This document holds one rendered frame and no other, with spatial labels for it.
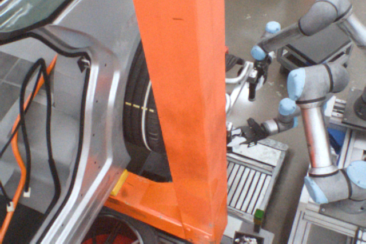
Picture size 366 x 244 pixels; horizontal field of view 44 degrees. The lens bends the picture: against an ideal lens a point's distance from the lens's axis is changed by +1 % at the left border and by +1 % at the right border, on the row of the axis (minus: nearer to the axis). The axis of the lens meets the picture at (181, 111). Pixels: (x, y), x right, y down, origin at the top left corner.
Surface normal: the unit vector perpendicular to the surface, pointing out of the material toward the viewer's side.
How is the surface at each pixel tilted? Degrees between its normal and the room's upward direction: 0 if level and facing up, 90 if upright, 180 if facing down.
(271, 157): 0
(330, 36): 0
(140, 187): 0
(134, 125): 74
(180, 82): 90
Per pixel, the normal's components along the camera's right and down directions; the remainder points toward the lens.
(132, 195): -0.09, -0.59
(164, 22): -0.42, 0.75
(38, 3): 0.73, -0.08
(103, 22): 0.88, 0.20
